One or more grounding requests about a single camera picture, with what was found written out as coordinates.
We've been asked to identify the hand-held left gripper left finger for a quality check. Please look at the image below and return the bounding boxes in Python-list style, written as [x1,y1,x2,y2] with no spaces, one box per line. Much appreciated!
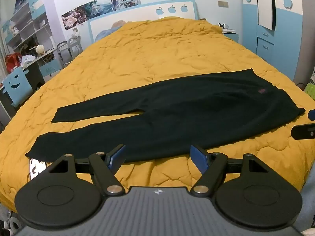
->
[47,144,127,195]

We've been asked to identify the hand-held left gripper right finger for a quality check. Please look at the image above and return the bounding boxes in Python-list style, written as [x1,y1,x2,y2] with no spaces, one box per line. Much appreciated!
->
[190,145,270,195]

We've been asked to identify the black pants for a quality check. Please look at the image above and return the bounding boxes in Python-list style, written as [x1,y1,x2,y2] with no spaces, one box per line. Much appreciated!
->
[25,68,306,163]

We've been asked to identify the green bag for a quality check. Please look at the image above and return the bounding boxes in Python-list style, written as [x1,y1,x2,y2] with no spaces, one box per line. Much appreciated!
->
[305,82,315,100]

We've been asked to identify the white printed sheet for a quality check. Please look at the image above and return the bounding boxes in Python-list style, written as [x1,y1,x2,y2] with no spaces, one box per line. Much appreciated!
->
[29,159,47,179]

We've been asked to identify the blue wardrobe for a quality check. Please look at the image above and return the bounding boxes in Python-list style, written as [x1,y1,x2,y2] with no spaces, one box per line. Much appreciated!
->
[240,0,304,80]

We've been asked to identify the yellow quilted blanket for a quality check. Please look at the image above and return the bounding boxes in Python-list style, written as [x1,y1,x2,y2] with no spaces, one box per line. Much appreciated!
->
[0,16,315,214]

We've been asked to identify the blue nightstand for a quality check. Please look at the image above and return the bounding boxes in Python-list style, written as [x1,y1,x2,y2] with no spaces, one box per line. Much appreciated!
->
[223,30,240,44]

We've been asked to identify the wardrobe mirror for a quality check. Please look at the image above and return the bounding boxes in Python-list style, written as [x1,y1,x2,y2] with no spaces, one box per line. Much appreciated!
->
[254,0,276,31]

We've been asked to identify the blue smiley face chair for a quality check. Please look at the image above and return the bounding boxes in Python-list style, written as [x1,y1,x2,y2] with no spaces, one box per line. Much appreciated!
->
[2,66,33,107]

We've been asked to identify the blue pillow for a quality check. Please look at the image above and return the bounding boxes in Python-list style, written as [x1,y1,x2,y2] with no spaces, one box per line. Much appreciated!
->
[94,20,124,42]

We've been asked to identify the black and white sneakers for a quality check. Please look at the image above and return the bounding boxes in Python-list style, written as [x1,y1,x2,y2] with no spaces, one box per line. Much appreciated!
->
[0,210,22,236]

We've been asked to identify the white plastic bag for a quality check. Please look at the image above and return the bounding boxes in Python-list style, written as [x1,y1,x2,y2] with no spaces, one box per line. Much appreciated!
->
[21,54,37,67]

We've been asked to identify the red bag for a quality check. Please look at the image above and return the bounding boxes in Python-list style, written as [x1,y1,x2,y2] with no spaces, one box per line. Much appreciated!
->
[5,53,23,74]

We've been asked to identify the white and blue headboard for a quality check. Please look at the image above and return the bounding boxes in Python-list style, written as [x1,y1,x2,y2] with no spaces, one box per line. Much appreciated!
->
[88,0,199,44]

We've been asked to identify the white and blue bookshelf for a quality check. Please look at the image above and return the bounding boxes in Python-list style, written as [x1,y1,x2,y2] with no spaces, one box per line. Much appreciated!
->
[0,0,65,79]

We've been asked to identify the long anime wall poster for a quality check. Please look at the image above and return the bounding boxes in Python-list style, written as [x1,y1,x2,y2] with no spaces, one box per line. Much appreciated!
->
[61,1,110,28]

